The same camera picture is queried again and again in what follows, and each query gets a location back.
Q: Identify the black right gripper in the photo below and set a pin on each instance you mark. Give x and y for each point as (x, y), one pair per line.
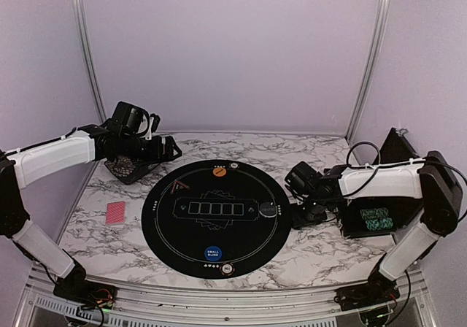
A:
(298, 222)

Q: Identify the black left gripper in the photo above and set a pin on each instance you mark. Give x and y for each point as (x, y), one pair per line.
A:
(157, 155)

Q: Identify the black dealer button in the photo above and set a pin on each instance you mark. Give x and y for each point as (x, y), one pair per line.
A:
(268, 210)

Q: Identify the red triangular all-in marker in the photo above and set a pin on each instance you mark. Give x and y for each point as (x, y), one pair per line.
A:
(179, 186)

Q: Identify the white red poker chip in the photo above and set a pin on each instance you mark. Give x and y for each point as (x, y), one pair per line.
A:
(234, 166)

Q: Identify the orange big blind button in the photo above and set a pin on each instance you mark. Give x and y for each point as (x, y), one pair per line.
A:
(219, 171)

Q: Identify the white red chip stack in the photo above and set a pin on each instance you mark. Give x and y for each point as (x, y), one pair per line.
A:
(227, 269)

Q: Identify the blue small blind button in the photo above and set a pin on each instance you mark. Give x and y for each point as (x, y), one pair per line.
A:
(213, 253)

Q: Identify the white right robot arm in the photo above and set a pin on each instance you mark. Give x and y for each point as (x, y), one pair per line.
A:
(430, 179)

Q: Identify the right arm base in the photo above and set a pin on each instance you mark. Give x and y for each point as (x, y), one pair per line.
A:
(366, 295)

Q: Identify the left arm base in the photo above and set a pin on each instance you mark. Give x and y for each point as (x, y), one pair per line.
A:
(76, 287)

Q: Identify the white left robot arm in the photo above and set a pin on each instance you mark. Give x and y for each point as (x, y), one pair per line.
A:
(23, 166)

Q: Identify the black floral patterned pouch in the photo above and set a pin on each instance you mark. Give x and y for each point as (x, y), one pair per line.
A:
(125, 170)

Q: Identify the black poker chip case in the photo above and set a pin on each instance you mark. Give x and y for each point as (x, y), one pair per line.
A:
(384, 197)

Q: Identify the red playing card deck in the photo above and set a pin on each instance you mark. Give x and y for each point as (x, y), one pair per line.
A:
(115, 213)

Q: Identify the round black poker mat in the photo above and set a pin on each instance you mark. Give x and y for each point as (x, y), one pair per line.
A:
(215, 211)

